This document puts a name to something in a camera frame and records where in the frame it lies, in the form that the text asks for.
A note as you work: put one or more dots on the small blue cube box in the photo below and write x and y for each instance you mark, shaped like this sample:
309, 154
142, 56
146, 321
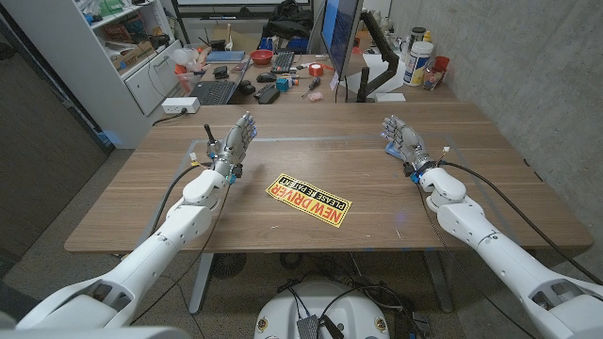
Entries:
282, 85

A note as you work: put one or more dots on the yellow bottle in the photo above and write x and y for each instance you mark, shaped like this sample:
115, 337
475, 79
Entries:
427, 36

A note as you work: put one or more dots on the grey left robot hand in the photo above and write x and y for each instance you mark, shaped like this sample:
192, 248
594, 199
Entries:
235, 141

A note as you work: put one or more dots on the white robot torso edge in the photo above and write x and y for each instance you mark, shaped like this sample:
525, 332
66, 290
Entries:
94, 333

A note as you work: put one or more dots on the white bottle with black cap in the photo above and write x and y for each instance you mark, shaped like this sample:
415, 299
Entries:
416, 34

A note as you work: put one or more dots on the grey finned block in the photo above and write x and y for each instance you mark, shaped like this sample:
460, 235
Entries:
308, 328

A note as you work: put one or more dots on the black computer mouse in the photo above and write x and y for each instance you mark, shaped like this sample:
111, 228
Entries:
266, 77

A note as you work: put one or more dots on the white wipes canister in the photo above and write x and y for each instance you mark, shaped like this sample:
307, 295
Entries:
417, 63

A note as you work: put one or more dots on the black round floor fan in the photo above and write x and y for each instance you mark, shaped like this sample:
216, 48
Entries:
228, 264

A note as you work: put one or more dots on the black upright rod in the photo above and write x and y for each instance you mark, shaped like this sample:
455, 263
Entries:
209, 134

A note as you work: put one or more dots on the white power strip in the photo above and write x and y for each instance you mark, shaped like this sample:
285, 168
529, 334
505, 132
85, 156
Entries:
179, 105

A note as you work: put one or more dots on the small orange black gadget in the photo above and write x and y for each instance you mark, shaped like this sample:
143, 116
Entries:
293, 81

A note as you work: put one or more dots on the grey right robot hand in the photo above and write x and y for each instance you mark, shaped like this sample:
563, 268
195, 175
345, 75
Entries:
409, 141

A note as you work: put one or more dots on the white shelf cabinet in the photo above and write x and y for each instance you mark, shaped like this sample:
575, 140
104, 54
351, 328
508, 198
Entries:
85, 66

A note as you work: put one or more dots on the yellow new driver bumper sticker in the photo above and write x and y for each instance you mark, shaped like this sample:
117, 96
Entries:
308, 200

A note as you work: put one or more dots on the pale sticky note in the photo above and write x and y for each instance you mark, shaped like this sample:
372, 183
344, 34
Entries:
334, 81

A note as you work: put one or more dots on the black bag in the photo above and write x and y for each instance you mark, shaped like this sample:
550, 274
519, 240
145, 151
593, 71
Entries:
287, 19

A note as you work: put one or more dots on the black keyboard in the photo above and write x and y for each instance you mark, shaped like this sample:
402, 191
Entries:
282, 62

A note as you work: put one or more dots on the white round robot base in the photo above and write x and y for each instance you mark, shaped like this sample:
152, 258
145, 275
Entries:
282, 311

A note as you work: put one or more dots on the black oval case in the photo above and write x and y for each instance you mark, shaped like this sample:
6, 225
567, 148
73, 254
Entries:
268, 96

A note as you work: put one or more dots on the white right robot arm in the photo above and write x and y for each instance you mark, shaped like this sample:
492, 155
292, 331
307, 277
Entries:
499, 249

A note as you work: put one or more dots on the white paper sheet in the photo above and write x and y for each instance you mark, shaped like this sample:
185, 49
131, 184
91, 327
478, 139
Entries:
377, 66

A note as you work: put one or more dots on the grey table leg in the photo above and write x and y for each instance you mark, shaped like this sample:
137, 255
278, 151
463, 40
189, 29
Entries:
438, 282
200, 282

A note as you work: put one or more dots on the black laptop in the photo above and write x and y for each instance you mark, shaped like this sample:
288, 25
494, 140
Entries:
214, 92

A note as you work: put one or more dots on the blue book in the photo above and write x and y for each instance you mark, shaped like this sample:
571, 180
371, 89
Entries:
225, 56

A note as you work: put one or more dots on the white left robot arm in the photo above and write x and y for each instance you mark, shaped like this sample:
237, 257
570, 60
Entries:
155, 245

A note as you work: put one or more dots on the red bowl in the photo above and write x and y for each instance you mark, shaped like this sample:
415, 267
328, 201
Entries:
261, 56

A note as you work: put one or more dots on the black computer monitor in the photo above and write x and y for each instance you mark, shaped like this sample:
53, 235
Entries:
340, 33

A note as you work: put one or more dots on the small pink wrapped item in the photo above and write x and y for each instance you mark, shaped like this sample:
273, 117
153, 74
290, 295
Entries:
315, 96

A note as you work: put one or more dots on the red tape roll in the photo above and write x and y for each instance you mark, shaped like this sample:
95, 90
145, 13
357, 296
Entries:
316, 69

